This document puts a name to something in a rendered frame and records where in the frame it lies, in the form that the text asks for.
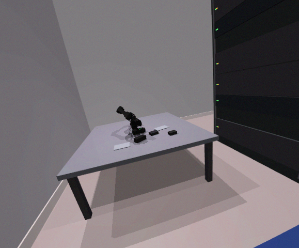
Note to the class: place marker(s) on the dark grey controller unit with green rocker switches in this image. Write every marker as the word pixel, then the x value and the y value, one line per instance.
pixel 142 130

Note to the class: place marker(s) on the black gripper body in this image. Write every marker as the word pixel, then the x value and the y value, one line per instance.
pixel 134 126

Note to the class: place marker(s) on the white flat rectangular plate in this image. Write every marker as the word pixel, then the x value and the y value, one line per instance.
pixel 121 146

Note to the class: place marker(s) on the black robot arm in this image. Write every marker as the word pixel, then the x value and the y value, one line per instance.
pixel 129 116

